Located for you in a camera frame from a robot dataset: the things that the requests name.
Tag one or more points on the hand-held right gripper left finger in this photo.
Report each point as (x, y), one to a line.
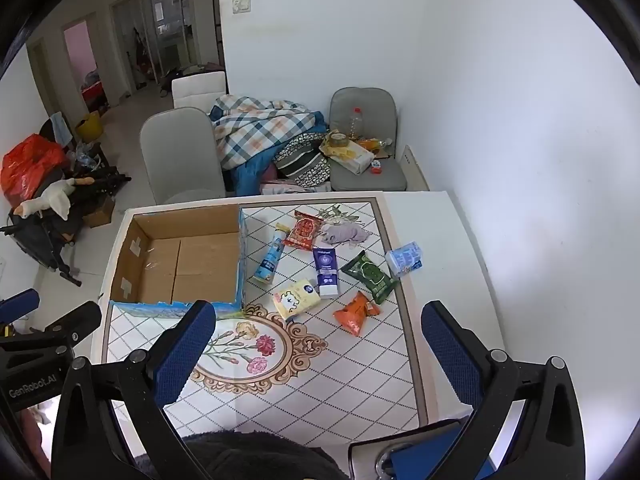
(185, 355)

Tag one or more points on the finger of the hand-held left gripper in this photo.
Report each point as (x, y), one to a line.
(75, 324)
(20, 305)

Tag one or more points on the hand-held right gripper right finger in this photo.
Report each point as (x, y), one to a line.
(450, 357)

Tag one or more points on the orange snack packet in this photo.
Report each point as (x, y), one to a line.
(356, 315)

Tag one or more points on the light blue tissue packet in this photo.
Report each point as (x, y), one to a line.
(404, 259)

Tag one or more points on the green snack packet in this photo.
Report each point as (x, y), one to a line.
(370, 275)

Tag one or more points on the yellow tissue packet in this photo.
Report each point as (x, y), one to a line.
(296, 300)

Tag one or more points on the long blue snack packet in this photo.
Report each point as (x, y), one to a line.
(270, 260)

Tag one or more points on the purple and white packet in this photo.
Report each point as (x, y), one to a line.
(326, 267)

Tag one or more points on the pink snack packet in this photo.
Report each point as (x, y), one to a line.
(342, 234)

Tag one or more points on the red snack packet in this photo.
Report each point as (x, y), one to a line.
(304, 230)

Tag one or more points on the black folding cart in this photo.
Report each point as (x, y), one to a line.
(40, 240)

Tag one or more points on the small brown cardboard box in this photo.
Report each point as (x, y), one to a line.
(100, 215)

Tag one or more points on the white goose plush toy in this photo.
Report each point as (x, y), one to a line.
(55, 197)

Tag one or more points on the red plastic bag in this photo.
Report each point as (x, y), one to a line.
(30, 165)

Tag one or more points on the blue cloth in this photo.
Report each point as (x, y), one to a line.
(62, 130)

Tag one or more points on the blue duvet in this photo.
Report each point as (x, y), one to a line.
(250, 177)

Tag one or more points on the yellow bucket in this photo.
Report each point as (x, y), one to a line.
(90, 127)

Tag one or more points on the pink floral cloth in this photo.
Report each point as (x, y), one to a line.
(285, 189)

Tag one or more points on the grey chair with tall back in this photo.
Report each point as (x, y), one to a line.
(175, 155)

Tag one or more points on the small red box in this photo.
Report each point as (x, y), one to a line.
(376, 167)

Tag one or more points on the pale yellow packet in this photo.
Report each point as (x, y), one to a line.
(352, 157)

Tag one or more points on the black and white patterned bag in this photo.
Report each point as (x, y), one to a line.
(300, 160)

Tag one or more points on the small orange bag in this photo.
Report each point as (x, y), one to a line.
(372, 144)

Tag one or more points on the plaid blanket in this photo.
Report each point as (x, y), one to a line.
(250, 130)

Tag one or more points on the tape roll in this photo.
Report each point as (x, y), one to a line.
(336, 140)

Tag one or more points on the clear plastic bottle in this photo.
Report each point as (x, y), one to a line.
(356, 122)

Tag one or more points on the white chair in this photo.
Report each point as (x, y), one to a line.
(200, 87)

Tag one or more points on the glass sliding door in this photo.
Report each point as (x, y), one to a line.
(170, 30)

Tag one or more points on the white wall switch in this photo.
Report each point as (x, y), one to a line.
(242, 5)

